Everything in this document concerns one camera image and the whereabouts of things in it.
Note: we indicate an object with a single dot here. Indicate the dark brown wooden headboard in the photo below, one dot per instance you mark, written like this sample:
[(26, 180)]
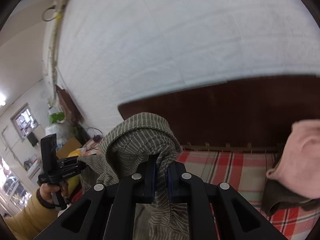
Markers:
[(253, 114)]

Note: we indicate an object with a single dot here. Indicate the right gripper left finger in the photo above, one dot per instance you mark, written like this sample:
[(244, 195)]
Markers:
[(106, 212)]

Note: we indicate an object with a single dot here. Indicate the left forearm tan sleeve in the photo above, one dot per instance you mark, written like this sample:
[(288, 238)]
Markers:
[(33, 219)]

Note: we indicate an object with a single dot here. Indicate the red plaid bed sheet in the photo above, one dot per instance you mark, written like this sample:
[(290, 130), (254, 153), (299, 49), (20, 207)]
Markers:
[(246, 174)]

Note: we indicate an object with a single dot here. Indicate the brown bag by wall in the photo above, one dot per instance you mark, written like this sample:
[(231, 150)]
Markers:
[(70, 110)]

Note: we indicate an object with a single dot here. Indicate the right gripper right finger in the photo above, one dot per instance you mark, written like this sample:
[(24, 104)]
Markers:
[(216, 211)]

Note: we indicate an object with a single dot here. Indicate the wall window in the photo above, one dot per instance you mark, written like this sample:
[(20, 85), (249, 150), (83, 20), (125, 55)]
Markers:
[(24, 121)]

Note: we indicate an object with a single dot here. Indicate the dark brown hoodie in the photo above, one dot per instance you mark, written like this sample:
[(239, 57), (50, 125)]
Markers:
[(277, 197)]

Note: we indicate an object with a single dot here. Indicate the pink sweater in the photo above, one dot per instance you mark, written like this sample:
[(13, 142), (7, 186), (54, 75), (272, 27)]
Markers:
[(298, 168)]

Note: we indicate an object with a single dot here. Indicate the white wall pipe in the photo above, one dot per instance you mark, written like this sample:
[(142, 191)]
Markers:
[(53, 18)]

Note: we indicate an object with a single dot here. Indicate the grey striped shirt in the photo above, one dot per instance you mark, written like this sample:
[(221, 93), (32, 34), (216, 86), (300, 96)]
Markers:
[(121, 151)]

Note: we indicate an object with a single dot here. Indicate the person's left hand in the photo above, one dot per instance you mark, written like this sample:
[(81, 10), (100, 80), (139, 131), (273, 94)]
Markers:
[(46, 191)]

